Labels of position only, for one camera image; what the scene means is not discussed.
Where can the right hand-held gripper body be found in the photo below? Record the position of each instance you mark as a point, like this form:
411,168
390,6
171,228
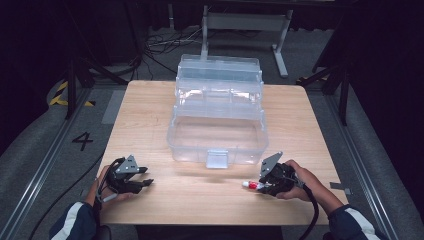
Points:
278,178

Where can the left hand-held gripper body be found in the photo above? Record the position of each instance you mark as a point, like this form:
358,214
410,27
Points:
125,175

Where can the white and red tube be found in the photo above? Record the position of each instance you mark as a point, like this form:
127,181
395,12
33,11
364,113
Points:
251,185

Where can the clear plastic storage box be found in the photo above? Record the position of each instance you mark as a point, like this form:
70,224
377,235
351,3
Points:
216,133

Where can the person's left hand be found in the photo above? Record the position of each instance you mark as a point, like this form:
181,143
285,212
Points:
103,178

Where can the person's right hand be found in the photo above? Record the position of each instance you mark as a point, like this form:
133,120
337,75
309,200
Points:
303,178

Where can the grey tape piece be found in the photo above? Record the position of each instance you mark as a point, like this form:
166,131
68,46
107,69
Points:
340,187

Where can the black metal stand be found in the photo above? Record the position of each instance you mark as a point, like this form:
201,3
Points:
343,96
71,90

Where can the yellow and black floor tape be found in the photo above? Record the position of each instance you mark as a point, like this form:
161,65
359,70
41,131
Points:
58,96

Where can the grey metal stand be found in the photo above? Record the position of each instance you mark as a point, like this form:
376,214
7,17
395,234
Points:
246,21

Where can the grey metal floor rail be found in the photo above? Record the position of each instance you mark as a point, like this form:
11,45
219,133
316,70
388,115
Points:
366,173
40,166

